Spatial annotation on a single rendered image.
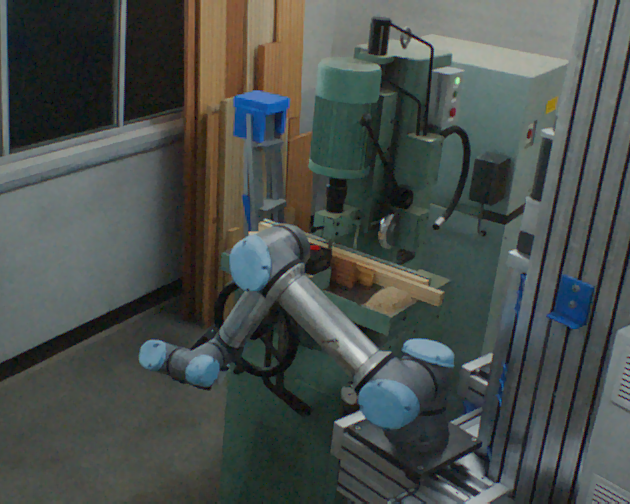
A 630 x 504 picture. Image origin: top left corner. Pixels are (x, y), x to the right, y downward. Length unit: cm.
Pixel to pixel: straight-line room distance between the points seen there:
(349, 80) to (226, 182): 166
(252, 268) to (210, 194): 212
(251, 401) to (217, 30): 179
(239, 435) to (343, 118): 108
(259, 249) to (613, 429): 82
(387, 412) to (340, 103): 97
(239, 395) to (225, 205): 137
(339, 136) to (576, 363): 97
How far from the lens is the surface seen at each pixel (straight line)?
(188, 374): 240
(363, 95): 269
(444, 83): 292
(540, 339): 217
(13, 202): 377
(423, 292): 276
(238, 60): 446
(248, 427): 312
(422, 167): 288
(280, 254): 214
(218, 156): 422
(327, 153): 273
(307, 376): 289
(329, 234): 283
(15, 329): 398
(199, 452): 362
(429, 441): 224
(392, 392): 204
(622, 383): 203
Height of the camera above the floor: 203
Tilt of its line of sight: 22 degrees down
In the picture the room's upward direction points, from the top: 6 degrees clockwise
